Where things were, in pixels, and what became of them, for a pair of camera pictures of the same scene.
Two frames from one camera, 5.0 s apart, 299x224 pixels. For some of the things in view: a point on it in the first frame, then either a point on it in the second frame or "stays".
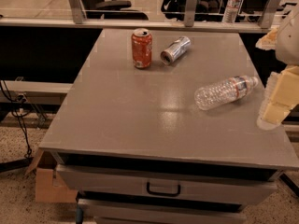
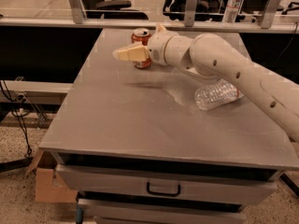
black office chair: x=95 y=7 stays
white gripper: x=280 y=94 -> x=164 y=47
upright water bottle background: x=233 y=5 stays
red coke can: x=141 y=42 stays
